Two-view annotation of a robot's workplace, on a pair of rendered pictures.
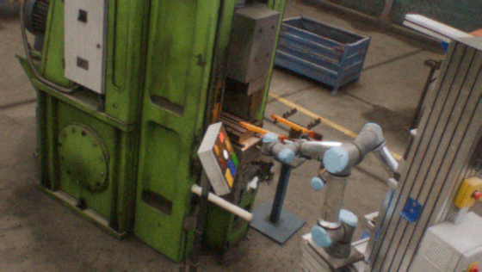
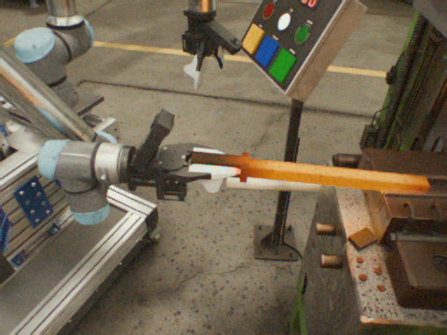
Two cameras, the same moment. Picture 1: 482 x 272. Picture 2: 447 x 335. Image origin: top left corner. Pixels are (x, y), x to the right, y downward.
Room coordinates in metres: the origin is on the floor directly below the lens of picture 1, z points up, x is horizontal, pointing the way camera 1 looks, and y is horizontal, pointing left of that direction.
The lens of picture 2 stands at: (3.28, -0.49, 1.45)
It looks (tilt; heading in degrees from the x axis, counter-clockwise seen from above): 42 degrees down; 156
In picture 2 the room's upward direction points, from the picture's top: straight up
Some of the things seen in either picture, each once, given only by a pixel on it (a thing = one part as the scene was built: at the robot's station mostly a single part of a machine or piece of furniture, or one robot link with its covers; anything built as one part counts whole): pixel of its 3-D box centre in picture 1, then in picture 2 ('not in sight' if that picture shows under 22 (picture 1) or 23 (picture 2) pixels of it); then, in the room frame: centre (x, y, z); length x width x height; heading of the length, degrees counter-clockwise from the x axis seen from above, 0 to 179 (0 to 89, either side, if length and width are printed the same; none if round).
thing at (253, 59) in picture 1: (238, 36); not in sight; (3.10, 0.13, 1.56); 0.42 x 0.39 x 0.40; 62
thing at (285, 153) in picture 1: (284, 152); not in sight; (2.31, -0.24, 1.23); 0.11 x 0.11 x 0.08; 45
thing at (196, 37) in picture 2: (264, 169); (201, 32); (2.36, -0.16, 1.07); 0.09 x 0.08 x 0.12; 38
